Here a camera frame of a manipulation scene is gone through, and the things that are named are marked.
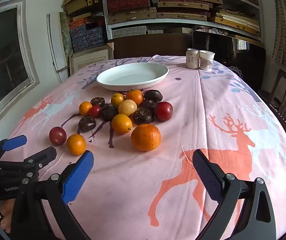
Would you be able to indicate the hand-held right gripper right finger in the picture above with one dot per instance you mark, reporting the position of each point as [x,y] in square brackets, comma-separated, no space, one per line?
[208,177]

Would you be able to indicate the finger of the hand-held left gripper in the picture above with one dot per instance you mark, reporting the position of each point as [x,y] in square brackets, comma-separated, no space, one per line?
[14,142]
[43,156]

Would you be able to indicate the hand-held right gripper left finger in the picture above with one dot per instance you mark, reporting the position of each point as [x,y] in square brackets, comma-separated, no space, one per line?
[78,177]

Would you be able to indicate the smooth orange round fruit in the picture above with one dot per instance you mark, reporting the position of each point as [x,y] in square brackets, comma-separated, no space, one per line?
[121,123]
[76,144]

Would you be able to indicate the dark tea-stuffed tangerine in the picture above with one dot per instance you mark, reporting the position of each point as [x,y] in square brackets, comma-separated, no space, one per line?
[143,115]
[86,124]
[153,95]
[109,112]
[97,101]
[151,104]

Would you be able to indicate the small smooth orange fruit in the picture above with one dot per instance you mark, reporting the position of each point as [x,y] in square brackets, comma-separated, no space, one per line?
[85,108]

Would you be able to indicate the small red plum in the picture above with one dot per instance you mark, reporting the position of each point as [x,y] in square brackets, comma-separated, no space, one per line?
[95,111]

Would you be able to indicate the large bumpy orange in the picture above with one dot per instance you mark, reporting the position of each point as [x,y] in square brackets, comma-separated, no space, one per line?
[146,137]

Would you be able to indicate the pale yellow round fruit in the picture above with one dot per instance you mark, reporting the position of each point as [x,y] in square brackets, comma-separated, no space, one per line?
[127,107]

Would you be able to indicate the orange tangerine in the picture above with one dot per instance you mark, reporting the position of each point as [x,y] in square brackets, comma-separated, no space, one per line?
[134,96]

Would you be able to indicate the white oval plate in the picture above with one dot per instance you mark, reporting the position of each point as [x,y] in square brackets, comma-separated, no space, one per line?
[133,77]

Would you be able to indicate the person's left hand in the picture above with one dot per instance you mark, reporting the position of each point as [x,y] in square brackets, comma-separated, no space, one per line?
[7,216]

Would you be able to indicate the pink deer print tablecloth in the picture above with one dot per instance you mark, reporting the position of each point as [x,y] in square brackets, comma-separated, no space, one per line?
[208,100]

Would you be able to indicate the white framed window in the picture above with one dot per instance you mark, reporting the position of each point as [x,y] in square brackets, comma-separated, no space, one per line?
[5,55]

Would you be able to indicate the white plank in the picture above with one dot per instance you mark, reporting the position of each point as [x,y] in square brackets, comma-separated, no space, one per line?
[53,47]

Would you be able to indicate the framed beige panel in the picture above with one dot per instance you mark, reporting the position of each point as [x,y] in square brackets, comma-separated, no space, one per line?
[90,58]

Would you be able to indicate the white paper cup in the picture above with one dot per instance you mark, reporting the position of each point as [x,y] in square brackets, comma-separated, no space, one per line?
[192,59]
[206,60]

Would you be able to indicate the white paper cup left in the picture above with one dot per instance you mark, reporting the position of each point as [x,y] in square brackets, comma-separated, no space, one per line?
[192,59]

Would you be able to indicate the grey marble slab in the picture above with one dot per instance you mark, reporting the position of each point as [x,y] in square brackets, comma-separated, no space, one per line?
[66,32]

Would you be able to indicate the stack of blue patterned boxes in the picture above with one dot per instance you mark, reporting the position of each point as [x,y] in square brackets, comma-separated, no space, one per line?
[85,36]

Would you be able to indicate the dark wooden cabinet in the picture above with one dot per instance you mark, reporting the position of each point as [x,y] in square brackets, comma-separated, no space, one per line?
[148,46]

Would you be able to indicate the metal shelf rack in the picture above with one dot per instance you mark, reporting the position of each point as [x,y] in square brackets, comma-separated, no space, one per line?
[105,17]

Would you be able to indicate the stack of woven flat boxes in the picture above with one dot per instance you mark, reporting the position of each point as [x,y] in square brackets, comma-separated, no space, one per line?
[183,5]

